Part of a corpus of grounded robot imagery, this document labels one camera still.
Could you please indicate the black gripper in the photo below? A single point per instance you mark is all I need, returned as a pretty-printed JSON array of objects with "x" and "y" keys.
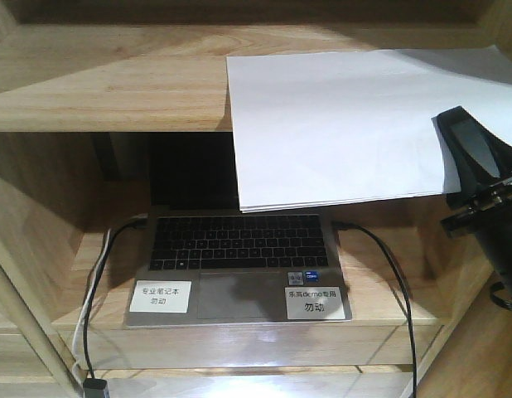
[{"x": 483, "y": 165}]

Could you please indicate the white paper sheets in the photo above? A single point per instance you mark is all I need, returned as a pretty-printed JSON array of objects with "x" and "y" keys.
[{"x": 344, "y": 127}]

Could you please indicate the white label right on laptop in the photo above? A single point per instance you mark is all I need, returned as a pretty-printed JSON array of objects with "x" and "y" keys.
[{"x": 314, "y": 303}]

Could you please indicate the white label on laptop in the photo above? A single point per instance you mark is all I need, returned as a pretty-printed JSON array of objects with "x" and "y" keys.
[
  {"x": 314, "y": 303},
  {"x": 160, "y": 296}
]

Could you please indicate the grey open laptop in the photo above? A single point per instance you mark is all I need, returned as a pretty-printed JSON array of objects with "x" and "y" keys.
[{"x": 239, "y": 264}]

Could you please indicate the white label left on laptop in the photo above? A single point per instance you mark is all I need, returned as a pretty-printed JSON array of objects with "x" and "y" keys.
[{"x": 160, "y": 296}]

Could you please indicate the wooden shelf unit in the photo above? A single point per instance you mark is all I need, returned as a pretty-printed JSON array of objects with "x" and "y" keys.
[{"x": 71, "y": 71}]

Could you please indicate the grey adapter box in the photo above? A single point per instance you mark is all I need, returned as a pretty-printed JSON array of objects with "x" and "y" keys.
[{"x": 95, "y": 388}]

